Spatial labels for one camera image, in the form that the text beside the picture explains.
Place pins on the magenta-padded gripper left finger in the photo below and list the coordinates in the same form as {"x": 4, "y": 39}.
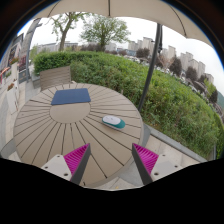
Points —
{"x": 56, "y": 165}

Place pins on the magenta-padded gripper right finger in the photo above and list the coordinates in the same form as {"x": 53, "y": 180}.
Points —
{"x": 165, "y": 165}

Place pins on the white and teal computer mouse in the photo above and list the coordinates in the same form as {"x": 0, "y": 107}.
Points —
{"x": 112, "y": 120}

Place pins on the blue rectangular mouse pad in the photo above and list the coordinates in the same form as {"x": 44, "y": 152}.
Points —
{"x": 70, "y": 96}

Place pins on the white planter box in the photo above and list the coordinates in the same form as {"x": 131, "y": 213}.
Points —
{"x": 12, "y": 98}

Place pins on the green trimmed hedge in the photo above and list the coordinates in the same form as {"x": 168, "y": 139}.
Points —
{"x": 133, "y": 83}

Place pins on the slatted beige outdoor chair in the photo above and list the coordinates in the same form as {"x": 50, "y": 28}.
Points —
{"x": 55, "y": 77}

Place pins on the dark curved umbrella pole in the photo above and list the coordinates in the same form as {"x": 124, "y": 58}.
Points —
{"x": 150, "y": 68}

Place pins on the group of distant apartment buildings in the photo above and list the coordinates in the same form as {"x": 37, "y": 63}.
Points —
{"x": 186, "y": 61}

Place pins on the grey column with posters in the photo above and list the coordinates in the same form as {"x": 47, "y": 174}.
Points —
{"x": 27, "y": 50}

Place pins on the sparse-leaved tree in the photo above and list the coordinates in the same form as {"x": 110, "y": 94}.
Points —
{"x": 63, "y": 36}

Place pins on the full leafy green tree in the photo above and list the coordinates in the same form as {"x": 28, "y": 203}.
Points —
{"x": 104, "y": 30}

